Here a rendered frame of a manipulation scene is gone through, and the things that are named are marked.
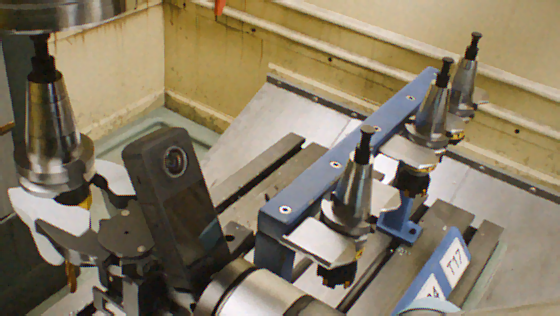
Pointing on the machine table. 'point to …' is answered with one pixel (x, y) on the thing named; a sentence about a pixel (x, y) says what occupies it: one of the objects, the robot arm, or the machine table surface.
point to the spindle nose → (58, 15)
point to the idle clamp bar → (237, 238)
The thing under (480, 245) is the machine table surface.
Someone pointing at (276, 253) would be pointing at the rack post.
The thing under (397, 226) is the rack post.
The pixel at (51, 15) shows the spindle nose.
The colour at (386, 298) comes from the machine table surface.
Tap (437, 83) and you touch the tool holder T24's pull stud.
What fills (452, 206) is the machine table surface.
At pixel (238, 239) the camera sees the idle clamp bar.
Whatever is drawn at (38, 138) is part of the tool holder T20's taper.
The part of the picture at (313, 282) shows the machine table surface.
